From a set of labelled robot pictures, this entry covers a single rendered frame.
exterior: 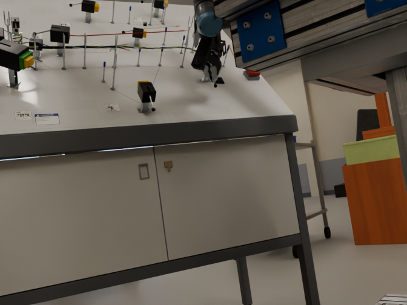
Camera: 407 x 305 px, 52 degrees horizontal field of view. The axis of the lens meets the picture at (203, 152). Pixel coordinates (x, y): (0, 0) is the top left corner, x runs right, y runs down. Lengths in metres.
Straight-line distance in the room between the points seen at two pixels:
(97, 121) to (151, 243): 0.45
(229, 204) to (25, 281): 0.72
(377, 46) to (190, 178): 0.90
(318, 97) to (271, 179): 9.91
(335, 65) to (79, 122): 0.88
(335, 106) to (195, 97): 9.77
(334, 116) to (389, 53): 10.53
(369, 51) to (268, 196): 0.95
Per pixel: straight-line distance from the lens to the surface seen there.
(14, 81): 1.58
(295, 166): 1.72
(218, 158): 1.55
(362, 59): 0.80
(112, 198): 1.42
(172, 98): 1.59
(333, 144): 11.29
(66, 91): 1.57
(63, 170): 1.40
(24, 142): 1.37
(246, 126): 1.58
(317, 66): 0.83
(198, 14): 1.38
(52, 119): 1.43
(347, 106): 11.19
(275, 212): 1.65
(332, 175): 11.32
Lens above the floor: 0.63
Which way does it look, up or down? 5 degrees up
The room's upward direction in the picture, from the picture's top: 8 degrees counter-clockwise
